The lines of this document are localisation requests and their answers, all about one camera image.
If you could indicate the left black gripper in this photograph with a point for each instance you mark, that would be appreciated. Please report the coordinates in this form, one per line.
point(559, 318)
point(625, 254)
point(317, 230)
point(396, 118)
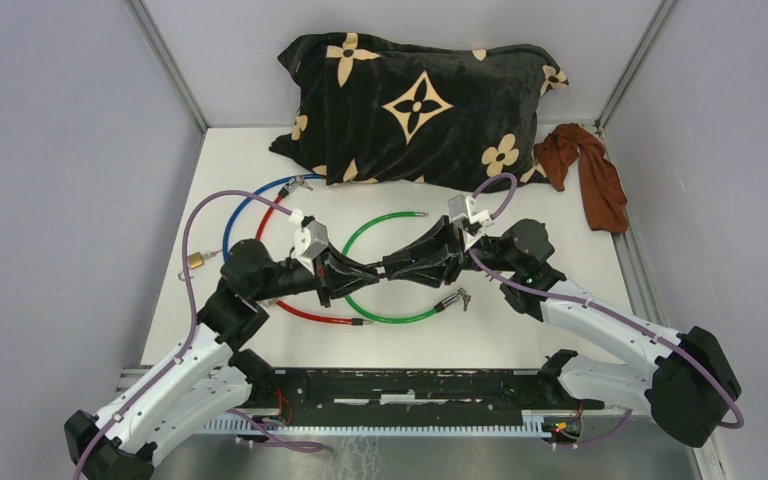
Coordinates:
point(333, 262)

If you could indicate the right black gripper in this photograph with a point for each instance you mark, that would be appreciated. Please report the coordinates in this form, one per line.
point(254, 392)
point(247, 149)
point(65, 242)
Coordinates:
point(429, 256)

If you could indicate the green cable lock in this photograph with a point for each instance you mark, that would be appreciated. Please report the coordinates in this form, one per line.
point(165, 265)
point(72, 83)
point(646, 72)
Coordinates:
point(460, 294)

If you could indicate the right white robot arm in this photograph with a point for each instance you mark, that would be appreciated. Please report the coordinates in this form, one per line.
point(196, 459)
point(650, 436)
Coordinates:
point(683, 380)

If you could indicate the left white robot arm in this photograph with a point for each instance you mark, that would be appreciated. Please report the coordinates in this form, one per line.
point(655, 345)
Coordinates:
point(210, 370)

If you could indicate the small brass padlock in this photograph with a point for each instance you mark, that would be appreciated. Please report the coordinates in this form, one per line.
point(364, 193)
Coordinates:
point(195, 261)

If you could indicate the black floral pillow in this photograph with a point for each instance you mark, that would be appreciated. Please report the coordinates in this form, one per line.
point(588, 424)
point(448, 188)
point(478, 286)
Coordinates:
point(374, 111)

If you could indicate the brown cloth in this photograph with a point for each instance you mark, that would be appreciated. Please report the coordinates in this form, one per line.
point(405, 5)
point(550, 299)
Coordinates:
point(603, 198)

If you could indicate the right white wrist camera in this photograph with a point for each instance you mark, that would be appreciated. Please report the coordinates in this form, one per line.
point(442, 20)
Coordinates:
point(463, 213)

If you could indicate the red cable lock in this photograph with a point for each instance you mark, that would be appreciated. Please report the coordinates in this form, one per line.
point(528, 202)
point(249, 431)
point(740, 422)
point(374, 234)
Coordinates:
point(276, 294)

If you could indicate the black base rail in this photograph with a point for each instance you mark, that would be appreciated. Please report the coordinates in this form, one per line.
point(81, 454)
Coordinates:
point(412, 402)

